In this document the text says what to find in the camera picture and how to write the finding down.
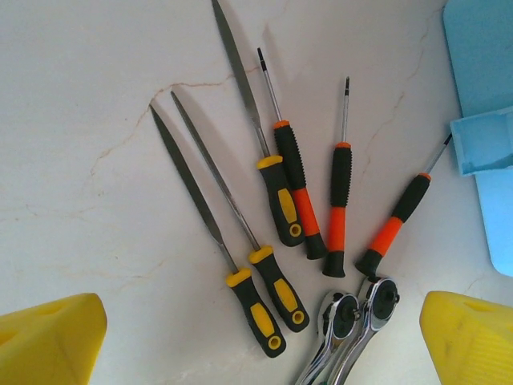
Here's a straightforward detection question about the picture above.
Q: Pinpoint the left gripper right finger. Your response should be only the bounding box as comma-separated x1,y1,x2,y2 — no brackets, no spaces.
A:
418,290,513,385

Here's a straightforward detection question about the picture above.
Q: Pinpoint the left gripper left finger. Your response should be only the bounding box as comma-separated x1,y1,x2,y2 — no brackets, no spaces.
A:
0,292,108,385

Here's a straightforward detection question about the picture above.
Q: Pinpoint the dark handled ratchet wrench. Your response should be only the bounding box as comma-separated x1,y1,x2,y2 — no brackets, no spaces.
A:
294,290,362,385
332,276,402,385

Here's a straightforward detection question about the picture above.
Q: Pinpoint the orange black precision screwdriver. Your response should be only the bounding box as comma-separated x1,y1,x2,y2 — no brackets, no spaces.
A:
322,75,353,278
355,134,454,278
256,47,329,261

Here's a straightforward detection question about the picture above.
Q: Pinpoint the light blue plastic tool box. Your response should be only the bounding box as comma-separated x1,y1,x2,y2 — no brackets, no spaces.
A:
442,0,513,278

